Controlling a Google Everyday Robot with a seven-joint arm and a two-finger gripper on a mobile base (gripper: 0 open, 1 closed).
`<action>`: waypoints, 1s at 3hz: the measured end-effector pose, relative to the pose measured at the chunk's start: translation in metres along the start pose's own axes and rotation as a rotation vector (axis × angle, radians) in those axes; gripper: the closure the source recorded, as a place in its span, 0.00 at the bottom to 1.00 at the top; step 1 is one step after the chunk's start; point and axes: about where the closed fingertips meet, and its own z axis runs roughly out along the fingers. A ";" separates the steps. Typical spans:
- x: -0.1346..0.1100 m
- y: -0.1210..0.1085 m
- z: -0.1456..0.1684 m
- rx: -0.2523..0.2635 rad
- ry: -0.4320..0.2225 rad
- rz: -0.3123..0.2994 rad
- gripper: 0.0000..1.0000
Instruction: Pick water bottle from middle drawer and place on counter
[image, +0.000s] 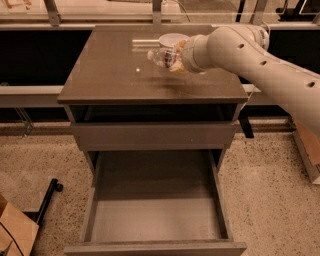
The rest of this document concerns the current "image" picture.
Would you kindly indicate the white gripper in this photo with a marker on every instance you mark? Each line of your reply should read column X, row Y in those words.
column 189, row 56

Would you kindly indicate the clear plastic water bottle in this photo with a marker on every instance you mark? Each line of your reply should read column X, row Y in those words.
column 165, row 57

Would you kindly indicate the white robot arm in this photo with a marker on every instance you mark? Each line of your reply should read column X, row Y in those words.
column 242, row 50

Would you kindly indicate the grey drawer cabinet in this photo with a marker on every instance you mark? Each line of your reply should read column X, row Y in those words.
column 114, row 82

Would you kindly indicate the closed top drawer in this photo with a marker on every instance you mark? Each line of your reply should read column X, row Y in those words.
column 152, row 136

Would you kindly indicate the open middle drawer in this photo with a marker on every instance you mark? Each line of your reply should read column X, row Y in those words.
column 156, row 203

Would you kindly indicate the white ceramic bowl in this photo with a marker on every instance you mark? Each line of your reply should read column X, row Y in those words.
column 169, row 40

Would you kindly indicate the black table leg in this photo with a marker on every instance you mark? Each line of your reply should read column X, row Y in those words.
column 245, row 124

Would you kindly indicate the cardboard box right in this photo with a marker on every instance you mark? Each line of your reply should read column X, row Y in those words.
column 309, row 148

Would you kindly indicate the cardboard box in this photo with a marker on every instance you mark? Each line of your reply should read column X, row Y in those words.
column 17, row 231
column 309, row 148

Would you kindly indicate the grey metal railing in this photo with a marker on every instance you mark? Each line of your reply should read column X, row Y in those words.
column 46, row 96

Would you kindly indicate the black wheeled stand leg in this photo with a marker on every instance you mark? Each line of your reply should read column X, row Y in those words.
column 38, row 216

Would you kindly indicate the cardboard box left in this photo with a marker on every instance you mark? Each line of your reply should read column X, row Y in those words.
column 17, row 231

